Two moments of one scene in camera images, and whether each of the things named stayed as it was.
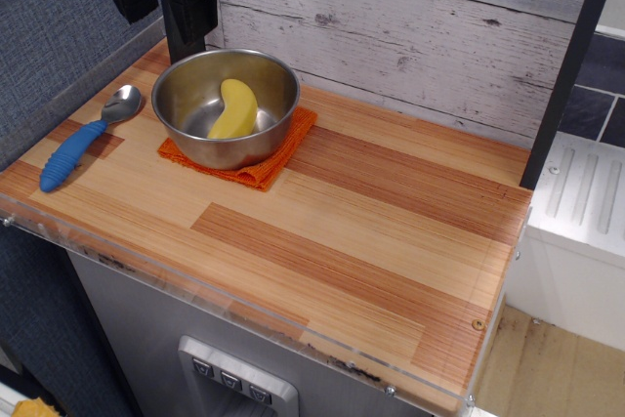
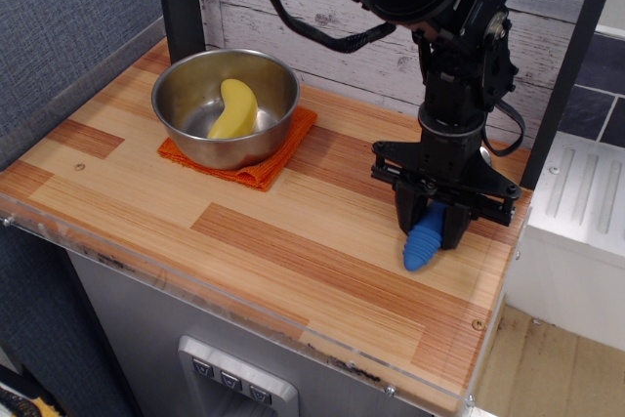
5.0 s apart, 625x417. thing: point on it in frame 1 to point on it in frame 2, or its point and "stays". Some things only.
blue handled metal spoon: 120,104 to 425,238
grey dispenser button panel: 213,382 stays
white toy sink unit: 569,266 stays
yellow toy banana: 240,114 stays
